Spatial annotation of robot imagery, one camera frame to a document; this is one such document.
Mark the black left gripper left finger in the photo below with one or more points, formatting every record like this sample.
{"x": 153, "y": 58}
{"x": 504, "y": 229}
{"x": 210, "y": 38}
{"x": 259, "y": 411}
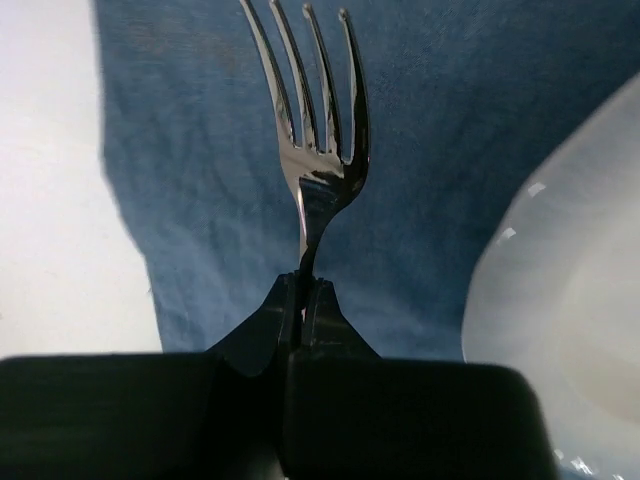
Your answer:
{"x": 251, "y": 404}

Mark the silver fork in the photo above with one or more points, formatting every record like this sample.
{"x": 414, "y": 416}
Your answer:
{"x": 321, "y": 180}

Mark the white plate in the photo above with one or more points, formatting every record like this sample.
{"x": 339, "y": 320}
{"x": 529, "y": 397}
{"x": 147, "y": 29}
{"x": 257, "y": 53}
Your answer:
{"x": 555, "y": 294}

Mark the blue cloth placemat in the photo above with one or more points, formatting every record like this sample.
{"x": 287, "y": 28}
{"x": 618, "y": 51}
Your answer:
{"x": 466, "y": 99}

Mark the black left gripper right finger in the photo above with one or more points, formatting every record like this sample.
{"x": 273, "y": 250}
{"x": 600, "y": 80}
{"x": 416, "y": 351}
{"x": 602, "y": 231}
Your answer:
{"x": 332, "y": 404}

